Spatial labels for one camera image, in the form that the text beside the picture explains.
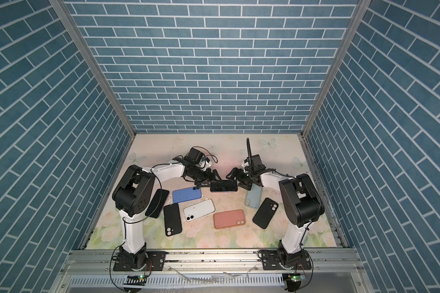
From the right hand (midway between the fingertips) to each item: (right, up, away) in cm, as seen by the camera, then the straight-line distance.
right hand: (230, 178), depth 94 cm
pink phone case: (-1, -18, -8) cm, 20 cm away
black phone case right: (+17, -16, -6) cm, 24 cm away
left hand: (-7, -2, -1) cm, 7 cm away
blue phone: (-23, -8, -1) cm, 25 cm away
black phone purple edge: (-4, -5, +4) cm, 7 cm away
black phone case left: (-27, -18, -10) cm, 34 cm away
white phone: (-16, -15, -5) cm, 22 cm away
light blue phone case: (+12, -9, -1) cm, 15 cm away
